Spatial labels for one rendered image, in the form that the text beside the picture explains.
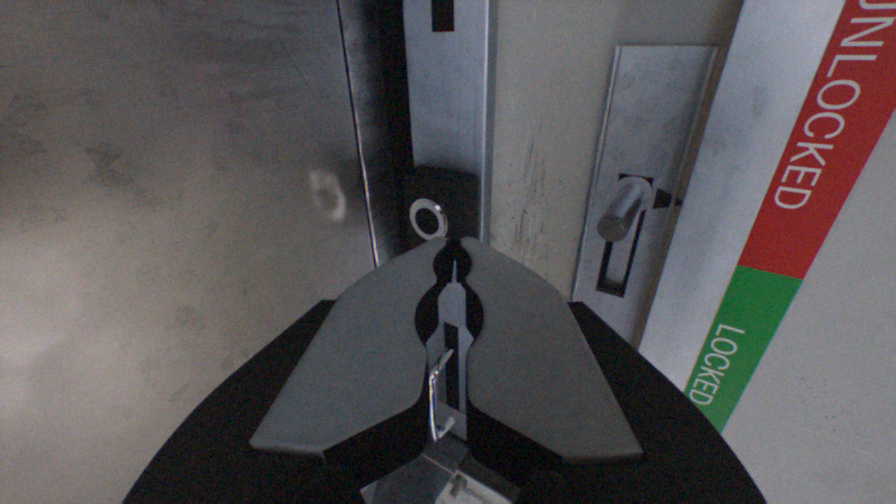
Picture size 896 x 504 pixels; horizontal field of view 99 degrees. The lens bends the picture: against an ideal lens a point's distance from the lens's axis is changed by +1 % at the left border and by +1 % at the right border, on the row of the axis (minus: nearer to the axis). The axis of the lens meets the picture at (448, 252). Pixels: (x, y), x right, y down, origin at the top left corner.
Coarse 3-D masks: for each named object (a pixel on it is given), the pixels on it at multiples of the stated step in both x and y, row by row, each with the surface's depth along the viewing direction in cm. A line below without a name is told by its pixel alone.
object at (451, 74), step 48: (432, 0) 22; (480, 0) 21; (432, 48) 23; (480, 48) 22; (432, 96) 25; (480, 96) 23; (432, 144) 27; (480, 144) 25; (480, 192) 26; (480, 240) 28; (432, 336) 36
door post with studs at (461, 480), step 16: (464, 464) 42; (480, 464) 42; (464, 480) 39; (480, 480) 41; (496, 480) 40; (448, 496) 42; (464, 496) 40; (480, 496) 39; (496, 496) 37; (512, 496) 39
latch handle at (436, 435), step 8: (448, 352) 35; (440, 360) 34; (432, 368) 34; (440, 368) 34; (432, 376) 33; (432, 384) 33; (432, 392) 34; (432, 400) 34; (432, 408) 35; (432, 416) 35; (432, 424) 36; (448, 424) 39; (432, 432) 36; (440, 432) 38; (432, 440) 37
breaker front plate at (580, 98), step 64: (512, 0) 21; (576, 0) 19; (640, 0) 18; (704, 0) 17; (512, 64) 23; (576, 64) 21; (640, 64) 19; (704, 64) 18; (512, 128) 24; (576, 128) 22; (640, 128) 20; (512, 192) 26; (576, 192) 24; (512, 256) 29; (576, 256) 26; (640, 256) 23; (832, 256) 18; (640, 320) 25; (832, 320) 19; (768, 384) 23; (832, 384) 21; (768, 448) 24; (832, 448) 22
